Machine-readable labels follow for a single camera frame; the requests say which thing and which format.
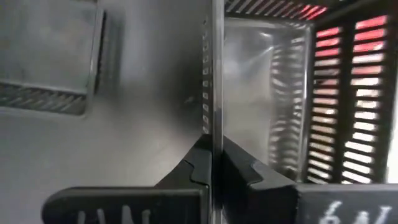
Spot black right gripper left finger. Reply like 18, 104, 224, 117
42, 134, 213, 224

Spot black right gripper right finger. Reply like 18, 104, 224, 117
222, 136, 398, 224

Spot black slotted plastic basket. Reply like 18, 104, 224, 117
0, 0, 107, 116
200, 0, 398, 224

